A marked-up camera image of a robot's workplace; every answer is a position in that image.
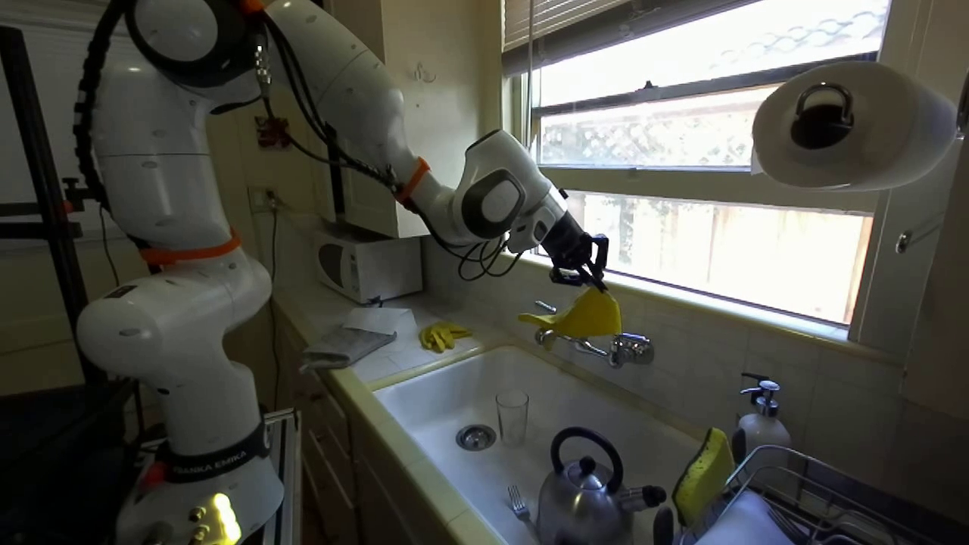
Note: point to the yellow shiny object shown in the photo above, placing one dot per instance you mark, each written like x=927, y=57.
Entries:
x=216, y=520

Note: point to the gray folded cloth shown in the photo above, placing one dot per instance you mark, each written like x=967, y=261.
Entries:
x=351, y=347

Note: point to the white folded cloth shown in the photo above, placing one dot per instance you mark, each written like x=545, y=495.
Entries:
x=746, y=520

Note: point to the yellow sponge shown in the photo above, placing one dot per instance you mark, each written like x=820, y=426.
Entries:
x=700, y=479

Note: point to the white microwave oven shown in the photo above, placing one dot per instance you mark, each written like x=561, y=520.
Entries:
x=373, y=267

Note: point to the white wall outlet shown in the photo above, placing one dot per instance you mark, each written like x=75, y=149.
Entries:
x=269, y=201

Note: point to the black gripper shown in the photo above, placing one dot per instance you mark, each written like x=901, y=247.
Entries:
x=577, y=248

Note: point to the white window blind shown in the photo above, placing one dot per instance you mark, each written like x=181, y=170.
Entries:
x=566, y=18

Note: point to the cream base cabinet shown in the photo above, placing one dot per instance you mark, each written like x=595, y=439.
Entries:
x=335, y=456

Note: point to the white paper towel roll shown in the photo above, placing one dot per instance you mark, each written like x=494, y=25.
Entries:
x=889, y=130

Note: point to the dark dish drying rack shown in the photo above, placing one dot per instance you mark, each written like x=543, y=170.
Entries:
x=889, y=515

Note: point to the metal sink drain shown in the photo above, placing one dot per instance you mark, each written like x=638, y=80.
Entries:
x=475, y=437

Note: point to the clear drinking glass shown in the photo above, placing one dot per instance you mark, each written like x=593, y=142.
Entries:
x=513, y=418

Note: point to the chrome wall faucet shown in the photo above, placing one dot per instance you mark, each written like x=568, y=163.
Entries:
x=631, y=348

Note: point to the red hanging ornament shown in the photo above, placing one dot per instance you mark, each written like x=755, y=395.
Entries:
x=272, y=130

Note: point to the black paper towel holder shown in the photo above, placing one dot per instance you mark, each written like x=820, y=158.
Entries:
x=823, y=113

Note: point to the white kitchen sink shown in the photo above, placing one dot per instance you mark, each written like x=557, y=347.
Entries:
x=443, y=395

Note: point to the black metal stand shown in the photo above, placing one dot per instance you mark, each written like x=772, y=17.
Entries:
x=46, y=183

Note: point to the white wall cabinet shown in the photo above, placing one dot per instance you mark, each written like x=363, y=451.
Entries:
x=940, y=304

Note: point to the white soap dispenser bottle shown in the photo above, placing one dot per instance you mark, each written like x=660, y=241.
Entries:
x=758, y=434

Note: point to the white framed window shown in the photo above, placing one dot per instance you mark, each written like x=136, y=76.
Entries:
x=708, y=243

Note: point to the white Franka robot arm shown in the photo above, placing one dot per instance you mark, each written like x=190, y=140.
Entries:
x=171, y=304

